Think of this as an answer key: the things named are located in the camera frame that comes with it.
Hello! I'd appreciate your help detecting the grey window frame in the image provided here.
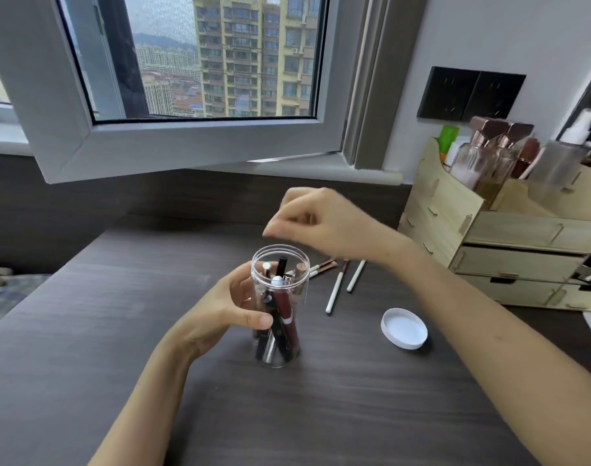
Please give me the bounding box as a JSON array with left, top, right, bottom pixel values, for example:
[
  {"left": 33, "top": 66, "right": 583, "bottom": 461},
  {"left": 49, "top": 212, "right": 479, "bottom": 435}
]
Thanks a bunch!
[{"left": 340, "top": 0, "right": 430, "bottom": 171}]

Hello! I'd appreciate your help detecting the frosted bottle with white pump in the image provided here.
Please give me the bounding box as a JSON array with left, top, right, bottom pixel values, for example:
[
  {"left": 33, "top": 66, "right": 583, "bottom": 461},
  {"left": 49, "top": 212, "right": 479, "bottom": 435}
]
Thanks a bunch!
[{"left": 528, "top": 108, "right": 591, "bottom": 202}]

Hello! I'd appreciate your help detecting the dark red lip gloss tube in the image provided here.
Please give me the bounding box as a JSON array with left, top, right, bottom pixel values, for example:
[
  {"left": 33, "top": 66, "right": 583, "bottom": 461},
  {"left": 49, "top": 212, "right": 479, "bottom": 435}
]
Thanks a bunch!
[{"left": 274, "top": 285, "right": 299, "bottom": 362}]

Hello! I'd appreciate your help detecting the dark red cosmetic bottle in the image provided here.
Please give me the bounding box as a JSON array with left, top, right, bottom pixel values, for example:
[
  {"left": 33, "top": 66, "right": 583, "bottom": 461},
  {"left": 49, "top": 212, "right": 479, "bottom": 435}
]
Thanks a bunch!
[{"left": 510, "top": 137, "right": 542, "bottom": 180}]

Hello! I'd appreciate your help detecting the black silver cosmetic tube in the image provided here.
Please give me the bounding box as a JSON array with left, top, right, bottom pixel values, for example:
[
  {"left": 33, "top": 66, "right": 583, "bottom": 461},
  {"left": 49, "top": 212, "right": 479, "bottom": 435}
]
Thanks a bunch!
[{"left": 255, "top": 330, "right": 278, "bottom": 363}]

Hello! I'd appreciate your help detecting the rose gold makeup brush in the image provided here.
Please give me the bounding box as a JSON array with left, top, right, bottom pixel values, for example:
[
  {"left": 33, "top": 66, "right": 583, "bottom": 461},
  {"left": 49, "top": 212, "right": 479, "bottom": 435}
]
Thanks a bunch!
[{"left": 308, "top": 258, "right": 339, "bottom": 279}]

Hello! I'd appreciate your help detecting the person's right hand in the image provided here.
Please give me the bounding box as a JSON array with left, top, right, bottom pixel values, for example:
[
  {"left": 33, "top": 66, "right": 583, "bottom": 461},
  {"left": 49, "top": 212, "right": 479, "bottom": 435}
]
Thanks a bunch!
[{"left": 262, "top": 187, "right": 413, "bottom": 265}]

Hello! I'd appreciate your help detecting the yellow apartment building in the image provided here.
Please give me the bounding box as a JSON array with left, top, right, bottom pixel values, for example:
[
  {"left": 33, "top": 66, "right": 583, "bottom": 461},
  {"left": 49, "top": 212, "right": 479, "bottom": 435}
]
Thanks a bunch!
[{"left": 189, "top": 0, "right": 322, "bottom": 118}]

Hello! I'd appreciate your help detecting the clear bottle rose gold cap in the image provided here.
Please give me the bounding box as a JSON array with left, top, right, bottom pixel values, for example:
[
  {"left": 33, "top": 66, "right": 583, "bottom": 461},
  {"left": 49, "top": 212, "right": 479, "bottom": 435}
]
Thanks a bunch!
[
  {"left": 487, "top": 122, "right": 535, "bottom": 202},
  {"left": 450, "top": 116, "right": 511, "bottom": 195}
]

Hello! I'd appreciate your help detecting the clear plastic jar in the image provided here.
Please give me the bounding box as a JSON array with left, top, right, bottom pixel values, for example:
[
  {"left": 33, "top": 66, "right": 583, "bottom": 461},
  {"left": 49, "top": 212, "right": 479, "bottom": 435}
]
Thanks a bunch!
[{"left": 251, "top": 244, "right": 310, "bottom": 368}]

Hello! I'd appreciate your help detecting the person's left forearm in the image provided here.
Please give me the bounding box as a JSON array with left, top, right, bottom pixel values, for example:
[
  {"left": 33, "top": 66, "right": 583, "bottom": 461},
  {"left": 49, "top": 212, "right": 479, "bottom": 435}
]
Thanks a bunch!
[{"left": 88, "top": 334, "right": 200, "bottom": 466}]

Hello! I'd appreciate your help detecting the black wall socket plate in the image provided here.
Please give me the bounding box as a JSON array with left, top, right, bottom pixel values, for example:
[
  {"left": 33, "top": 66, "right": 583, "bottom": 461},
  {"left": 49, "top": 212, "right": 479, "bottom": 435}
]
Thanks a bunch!
[
  {"left": 416, "top": 66, "right": 481, "bottom": 120},
  {"left": 469, "top": 71, "right": 527, "bottom": 121}
]

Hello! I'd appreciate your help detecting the blue patterned cloth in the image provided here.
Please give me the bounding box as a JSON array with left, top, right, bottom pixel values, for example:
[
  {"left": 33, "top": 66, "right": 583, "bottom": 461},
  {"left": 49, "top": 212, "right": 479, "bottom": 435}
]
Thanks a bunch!
[{"left": 0, "top": 265, "right": 51, "bottom": 333}]

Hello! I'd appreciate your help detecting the person's left hand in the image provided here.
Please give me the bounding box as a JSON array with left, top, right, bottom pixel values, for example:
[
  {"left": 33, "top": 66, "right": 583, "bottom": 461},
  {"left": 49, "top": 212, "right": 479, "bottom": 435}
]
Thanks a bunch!
[{"left": 171, "top": 261, "right": 274, "bottom": 359}]

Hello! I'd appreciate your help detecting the person's right forearm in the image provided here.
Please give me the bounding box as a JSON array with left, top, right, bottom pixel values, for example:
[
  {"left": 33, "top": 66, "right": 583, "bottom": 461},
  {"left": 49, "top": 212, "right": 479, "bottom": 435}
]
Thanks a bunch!
[{"left": 385, "top": 232, "right": 591, "bottom": 466}]

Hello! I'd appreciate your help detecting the light wooden drawer organizer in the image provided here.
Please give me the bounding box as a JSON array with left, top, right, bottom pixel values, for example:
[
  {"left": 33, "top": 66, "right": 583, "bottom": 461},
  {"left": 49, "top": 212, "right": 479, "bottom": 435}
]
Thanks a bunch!
[{"left": 397, "top": 138, "right": 591, "bottom": 314}]

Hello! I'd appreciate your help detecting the open grey window sash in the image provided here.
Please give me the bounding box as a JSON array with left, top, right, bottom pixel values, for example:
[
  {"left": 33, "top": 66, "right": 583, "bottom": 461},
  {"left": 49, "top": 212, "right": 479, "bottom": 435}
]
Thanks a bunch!
[{"left": 0, "top": 0, "right": 375, "bottom": 185}]

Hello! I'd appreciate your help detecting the short white-handled makeup brush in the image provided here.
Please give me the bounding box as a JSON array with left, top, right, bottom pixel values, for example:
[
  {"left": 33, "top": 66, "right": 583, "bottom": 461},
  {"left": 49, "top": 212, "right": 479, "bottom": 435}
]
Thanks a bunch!
[{"left": 346, "top": 259, "right": 367, "bottom": 293}]

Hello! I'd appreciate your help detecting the white round jar lid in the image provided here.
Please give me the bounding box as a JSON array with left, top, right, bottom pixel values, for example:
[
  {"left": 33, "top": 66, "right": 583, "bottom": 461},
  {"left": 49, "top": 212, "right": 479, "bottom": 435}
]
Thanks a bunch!
[{"left": 381, "top": 308, "right": 429, "bottom": 351}]

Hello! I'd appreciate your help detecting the green bottle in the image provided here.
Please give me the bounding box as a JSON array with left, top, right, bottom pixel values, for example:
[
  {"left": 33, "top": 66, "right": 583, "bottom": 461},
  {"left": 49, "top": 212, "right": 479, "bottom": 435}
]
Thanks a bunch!
[{"left": 438, "top": 125, "right": 460, "bottom": 157}]

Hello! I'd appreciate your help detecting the long white-handled makeup brush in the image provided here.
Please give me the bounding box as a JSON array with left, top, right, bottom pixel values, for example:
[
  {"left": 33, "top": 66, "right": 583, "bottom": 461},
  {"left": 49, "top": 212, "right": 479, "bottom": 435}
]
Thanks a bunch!
[{"left": 325, "top": 259, "right": 350, "bottom": 315}]

